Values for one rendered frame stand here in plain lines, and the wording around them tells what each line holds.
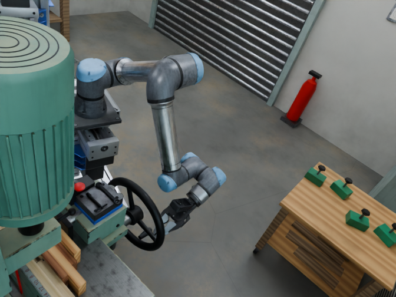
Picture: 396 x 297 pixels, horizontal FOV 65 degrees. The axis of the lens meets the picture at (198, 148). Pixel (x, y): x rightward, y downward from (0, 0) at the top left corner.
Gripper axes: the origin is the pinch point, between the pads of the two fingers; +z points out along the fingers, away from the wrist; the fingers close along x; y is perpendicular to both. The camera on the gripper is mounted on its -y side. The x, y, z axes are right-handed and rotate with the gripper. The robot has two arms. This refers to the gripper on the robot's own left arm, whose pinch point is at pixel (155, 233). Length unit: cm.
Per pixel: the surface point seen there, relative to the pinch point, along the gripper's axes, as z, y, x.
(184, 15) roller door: -206, 161, 225
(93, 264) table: 17.5, -30.6, -2.7
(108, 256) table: 13.5, -28.5, -3.1
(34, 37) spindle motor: -5, -86, 9
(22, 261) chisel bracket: 25, -48, 3
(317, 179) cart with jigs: -91, 64, -28
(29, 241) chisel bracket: 21, -51, 4
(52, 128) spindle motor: 1, -79, 0
